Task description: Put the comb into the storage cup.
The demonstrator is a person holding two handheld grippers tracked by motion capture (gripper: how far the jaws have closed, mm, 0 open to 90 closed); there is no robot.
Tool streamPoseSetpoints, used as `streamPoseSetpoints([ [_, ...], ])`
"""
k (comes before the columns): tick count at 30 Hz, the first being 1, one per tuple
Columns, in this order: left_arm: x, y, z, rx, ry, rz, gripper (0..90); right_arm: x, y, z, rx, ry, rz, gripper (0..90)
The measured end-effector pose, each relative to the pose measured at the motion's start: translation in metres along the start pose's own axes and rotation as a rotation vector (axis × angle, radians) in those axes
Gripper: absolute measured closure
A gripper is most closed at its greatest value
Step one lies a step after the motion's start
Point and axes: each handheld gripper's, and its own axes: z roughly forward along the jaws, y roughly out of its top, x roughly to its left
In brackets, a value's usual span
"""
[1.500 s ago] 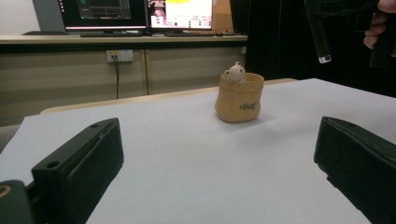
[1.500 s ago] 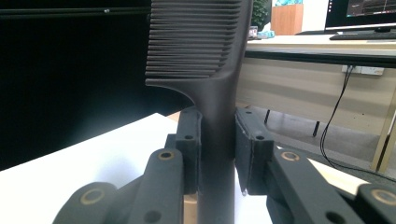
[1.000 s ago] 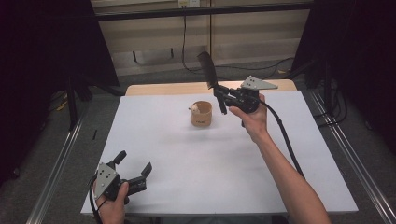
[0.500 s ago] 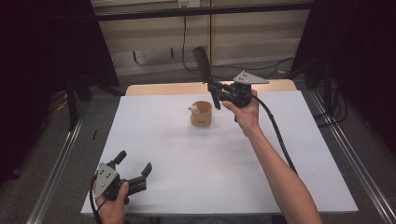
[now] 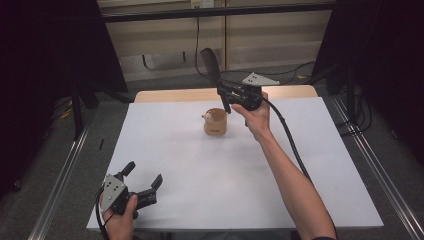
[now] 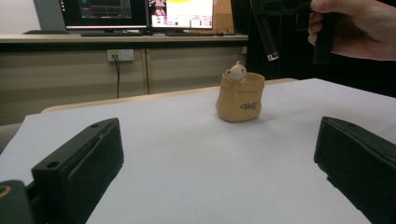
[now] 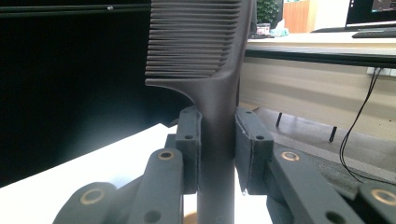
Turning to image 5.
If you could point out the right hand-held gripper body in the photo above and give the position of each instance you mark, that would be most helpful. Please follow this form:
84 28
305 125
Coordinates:
248 95

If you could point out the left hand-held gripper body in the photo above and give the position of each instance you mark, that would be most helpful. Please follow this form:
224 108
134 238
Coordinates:
116 195

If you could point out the tan holder with white figurine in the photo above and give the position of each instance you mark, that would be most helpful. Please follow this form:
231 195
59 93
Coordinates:
216 124

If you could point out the person's right hand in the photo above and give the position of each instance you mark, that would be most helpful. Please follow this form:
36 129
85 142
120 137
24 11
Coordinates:
255 120

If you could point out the person's left hand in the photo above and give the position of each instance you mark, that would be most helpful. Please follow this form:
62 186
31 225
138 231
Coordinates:
121 223

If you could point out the small black floor item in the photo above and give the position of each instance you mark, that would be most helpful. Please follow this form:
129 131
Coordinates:
101 144

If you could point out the light wooden table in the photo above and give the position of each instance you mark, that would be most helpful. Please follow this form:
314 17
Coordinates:
186 94

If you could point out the white table cover board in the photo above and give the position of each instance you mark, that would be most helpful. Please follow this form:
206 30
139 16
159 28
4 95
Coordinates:
213 173

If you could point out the beige desk with cabinet panels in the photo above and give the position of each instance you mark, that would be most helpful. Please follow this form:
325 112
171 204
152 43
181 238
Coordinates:
266 40

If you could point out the black metal stand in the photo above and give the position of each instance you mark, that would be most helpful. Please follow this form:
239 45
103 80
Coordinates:
78 110

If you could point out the black curtain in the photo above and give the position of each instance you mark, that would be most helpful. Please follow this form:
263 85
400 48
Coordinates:
383 66
40 66

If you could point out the metal floor rail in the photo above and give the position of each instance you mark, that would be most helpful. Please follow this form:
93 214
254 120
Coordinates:
380 173
60 180

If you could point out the white wall power outlet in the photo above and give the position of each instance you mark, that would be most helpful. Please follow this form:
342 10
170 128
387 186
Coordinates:
202 3

